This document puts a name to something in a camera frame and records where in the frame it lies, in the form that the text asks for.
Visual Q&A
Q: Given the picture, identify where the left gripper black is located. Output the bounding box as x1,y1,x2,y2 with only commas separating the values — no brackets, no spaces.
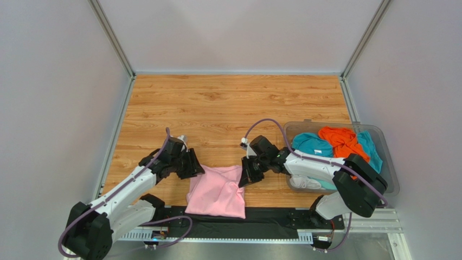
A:
171,147,206,179

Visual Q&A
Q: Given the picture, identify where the pink t shirt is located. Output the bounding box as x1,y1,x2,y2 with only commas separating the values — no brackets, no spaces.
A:
185,165,246,219

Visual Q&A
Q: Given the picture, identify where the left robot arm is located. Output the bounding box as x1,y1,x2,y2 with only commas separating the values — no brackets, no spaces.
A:
57,135,205,259

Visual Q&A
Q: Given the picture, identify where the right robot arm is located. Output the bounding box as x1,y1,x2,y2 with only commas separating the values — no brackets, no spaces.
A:
239,135,388,221

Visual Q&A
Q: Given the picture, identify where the white t shirt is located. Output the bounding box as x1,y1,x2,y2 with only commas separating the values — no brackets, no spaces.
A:
290,175,322,190

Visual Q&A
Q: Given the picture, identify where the teal t shirt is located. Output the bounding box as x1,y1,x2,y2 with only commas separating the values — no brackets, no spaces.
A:
292,131,383,173

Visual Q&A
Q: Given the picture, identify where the mint green t shirt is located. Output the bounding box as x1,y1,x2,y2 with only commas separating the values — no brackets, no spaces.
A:
318,180,337,190

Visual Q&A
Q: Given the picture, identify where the orange t shirt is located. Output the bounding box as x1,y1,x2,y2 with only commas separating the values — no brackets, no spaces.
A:
318,126,370,162

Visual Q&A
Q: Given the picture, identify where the clear plastic bin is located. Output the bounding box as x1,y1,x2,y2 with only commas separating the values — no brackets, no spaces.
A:
284,120,399,196

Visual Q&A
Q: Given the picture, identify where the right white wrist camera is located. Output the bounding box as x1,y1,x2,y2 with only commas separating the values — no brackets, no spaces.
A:
240,137,256,158

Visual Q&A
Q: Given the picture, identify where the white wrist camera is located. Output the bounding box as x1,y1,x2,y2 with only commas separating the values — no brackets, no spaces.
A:
177,135,188,149
240,137,256,158

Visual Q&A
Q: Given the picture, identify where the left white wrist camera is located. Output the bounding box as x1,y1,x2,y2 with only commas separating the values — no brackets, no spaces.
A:
177,135,188,149

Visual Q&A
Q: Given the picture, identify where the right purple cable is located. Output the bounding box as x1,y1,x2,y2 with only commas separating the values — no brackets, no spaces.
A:
241,118,389,252

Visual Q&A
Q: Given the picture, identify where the aluminium frame rail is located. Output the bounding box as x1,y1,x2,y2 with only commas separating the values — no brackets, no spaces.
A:
63,204,412,260

